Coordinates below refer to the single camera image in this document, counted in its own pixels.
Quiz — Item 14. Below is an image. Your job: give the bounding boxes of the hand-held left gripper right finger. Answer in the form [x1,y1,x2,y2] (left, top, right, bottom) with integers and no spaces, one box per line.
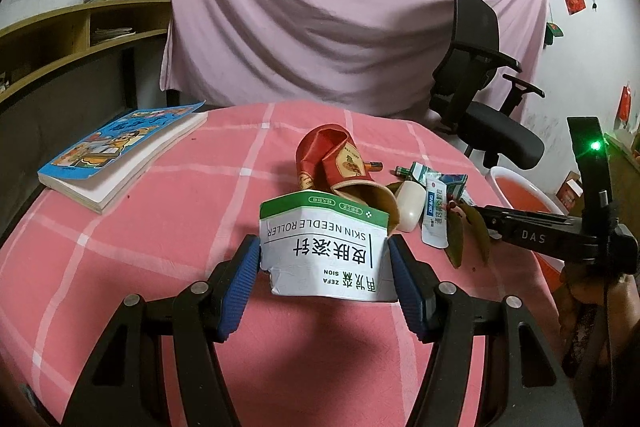
[387,234,583,427]

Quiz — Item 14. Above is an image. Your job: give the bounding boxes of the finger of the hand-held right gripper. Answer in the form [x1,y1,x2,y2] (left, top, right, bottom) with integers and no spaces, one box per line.
[471,205,511,240]

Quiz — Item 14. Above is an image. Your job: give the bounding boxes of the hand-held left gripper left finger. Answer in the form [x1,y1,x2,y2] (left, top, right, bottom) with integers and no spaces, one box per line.
[61,234,263,427]

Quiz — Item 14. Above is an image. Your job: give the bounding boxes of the green medicine box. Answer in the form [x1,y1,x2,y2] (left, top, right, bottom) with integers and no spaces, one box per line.
[437,173,469,200]

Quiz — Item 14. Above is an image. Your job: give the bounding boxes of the white ointment tube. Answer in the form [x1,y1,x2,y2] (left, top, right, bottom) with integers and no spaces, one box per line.
[421,174,451,249]

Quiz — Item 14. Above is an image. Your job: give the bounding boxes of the white soap bar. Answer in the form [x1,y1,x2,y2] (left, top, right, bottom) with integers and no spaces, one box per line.
[395,180,427,232]

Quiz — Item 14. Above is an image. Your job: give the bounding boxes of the white green cardboard box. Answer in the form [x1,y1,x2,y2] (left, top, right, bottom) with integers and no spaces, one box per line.
[259,189,398,303]

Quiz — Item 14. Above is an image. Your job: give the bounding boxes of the crushed red paper cup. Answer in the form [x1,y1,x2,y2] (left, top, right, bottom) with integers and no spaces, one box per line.
[296,124,400,233]

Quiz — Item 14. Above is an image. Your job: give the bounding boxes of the person's right hand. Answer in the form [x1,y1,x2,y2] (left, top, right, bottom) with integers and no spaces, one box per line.
[557,264,640,378]

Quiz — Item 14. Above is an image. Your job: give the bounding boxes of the red white carton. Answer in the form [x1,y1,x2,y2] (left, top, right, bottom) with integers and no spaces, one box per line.
[557,172,583,212]

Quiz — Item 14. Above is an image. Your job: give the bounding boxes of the wooden cabinet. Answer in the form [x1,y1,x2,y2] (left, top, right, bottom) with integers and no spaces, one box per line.
[602,132,640,238]

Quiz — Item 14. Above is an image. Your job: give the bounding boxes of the red hanging ornament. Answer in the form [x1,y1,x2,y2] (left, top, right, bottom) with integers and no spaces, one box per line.
[617,84,633,128]

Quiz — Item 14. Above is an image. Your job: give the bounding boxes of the pink checkered tablecloth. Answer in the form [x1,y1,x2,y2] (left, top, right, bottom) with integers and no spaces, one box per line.
[0,99,566,427]

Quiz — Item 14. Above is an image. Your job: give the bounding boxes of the blue cartoon book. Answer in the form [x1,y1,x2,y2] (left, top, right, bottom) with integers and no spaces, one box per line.
[37,101,208,215]

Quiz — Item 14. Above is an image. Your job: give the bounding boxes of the black office chair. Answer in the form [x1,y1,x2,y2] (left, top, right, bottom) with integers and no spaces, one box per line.
[429,0,546,170]

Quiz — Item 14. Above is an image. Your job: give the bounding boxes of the pink hanging sheet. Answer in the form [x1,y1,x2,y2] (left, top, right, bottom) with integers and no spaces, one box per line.
[160,0,551,118]

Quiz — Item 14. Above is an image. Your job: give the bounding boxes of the papers in shelf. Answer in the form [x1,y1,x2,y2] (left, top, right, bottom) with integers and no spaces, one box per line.
[91,27,135,44]

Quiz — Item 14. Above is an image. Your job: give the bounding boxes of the wooden shelf unit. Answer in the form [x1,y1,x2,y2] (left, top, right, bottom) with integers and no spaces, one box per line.
[0,0,173,228]

